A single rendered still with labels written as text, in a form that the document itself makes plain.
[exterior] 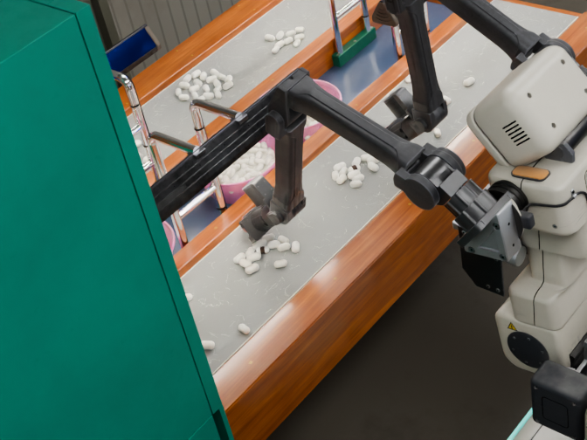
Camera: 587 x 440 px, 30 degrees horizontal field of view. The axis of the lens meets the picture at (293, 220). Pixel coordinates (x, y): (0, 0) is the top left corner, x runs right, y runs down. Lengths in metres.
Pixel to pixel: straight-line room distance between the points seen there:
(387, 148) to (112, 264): 0.58
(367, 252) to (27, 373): 1.07
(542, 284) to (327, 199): 0.77
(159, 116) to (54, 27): 1.72
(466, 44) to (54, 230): 1.93
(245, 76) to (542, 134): 1.60
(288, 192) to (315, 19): 1.29
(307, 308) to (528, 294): 0.54
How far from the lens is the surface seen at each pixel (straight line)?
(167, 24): 4.74
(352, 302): 2.65
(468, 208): 2.06
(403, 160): 2.11
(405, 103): 2.77
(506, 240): 2.08
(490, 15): 2.41
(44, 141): 1.76
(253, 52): 3.62
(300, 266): 2.73
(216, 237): 2.84
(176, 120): 3.38
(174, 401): 2.20
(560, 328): 2.39
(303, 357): 2.57
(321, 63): 3.53
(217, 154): 2.57
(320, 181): 2.99
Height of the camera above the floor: 2.54
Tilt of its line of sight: 39 degrees down
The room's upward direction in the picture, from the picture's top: 13 degrees counter-clockwise
